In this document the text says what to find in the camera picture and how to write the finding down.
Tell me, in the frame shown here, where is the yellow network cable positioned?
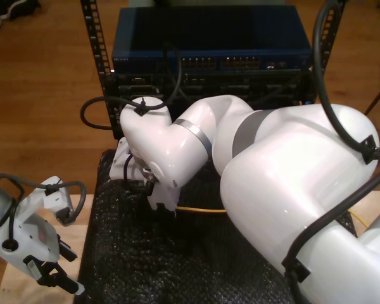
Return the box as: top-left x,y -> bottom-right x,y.
176,205 -> 373,229

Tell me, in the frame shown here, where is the black bubble wrap mat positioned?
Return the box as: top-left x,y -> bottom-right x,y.
77,148 -> 358,304

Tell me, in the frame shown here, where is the black rack server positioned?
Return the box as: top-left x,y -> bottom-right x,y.
113,72 -> 314,107

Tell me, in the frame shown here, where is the dark sneaker white sole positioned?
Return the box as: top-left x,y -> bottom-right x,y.
0,0 -> 42,20

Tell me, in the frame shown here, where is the blue network switch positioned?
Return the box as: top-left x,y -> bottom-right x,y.
111,5 -> 314,75

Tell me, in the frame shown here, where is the black perforated rack post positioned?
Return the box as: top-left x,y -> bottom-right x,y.
80,0 -> 123,140
318,0 -> 348,105

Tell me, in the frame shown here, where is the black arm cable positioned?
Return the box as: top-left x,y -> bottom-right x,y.
280,0 -> 380,304

